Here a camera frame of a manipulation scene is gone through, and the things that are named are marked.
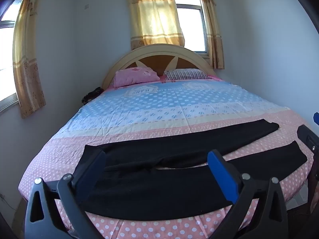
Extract side window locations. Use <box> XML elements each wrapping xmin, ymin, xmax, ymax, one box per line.
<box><xmin>0</xmin><ymin>0</ymin><xmax>25</xmax><ymax>114</ymax></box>

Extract window behind headboard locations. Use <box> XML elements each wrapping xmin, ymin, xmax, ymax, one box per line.
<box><xmin>172</xmin><ymin>0</ymin><xmax>209</xmax><ymax>56</ymax></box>

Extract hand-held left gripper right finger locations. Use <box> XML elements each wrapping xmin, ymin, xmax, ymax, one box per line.
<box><xmin>207</xmin><ymin>149</ymin><xmax>289</xmax><ymax>239</ymax></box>

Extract pink pillow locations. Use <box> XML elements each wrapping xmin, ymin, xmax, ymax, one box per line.
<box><xmin>113</xmin><ymin>67</ymin><xmax>160</xmax><ymax>88</ymax></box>

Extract dark cloth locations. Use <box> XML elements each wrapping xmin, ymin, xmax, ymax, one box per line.
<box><xmin>81</xmin><ymin>87</ymin><xmax>102</xmax><ymax>105</ymax></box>

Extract cream wooden headboard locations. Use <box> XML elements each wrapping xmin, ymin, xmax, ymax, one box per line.
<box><xmin>101</xmin><ymin>43</ymin><xmax>217</xmax><ymax>90</ymax></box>

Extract bed with dotted sheet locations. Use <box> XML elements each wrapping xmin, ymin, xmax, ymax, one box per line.
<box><xmin>19</xmin><ymin>75</ymin><xmax>315</xmax><ymax>239</ymax></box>

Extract black pants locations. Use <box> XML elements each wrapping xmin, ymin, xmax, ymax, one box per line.
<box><xmin>75</xmin><ymin>119</ymin><xmax>307</xmax><ymax>221</ymax></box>

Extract narrow yellow curtain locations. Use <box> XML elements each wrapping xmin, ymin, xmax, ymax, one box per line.
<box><xmin>195</xmin><ymin>0</ymin><xmax>225</xmax><ymax>70</ymax></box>

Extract striped pillow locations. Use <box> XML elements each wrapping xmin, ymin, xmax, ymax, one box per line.
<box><xmin>163</xmin><ymin>68</ymin><xmax>212</xmax><ymax>81</ymax></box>

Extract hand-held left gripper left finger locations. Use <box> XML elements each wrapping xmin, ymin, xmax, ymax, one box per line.
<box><xmin>24</xmin><ymin>149</ymin><xmax>107</xmax><ymax>239</ymax></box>

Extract yellow side window curtain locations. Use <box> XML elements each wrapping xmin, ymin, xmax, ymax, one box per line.
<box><xmin>12</xmin><ymin>0</ymin><xmax>47</xmax><ymax>119</ymax></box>

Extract wide yellow curtain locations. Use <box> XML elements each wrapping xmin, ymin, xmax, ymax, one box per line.
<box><xmin>126</xmin><ymin>0</ymin><xmax>185</xmax><ymax>50</ymax></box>

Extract thin cable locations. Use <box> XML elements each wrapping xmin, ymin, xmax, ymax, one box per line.
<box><xmin>0</xmin><ymin>194</ymin><xmax>16</xmax><ymax>210</ymax></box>

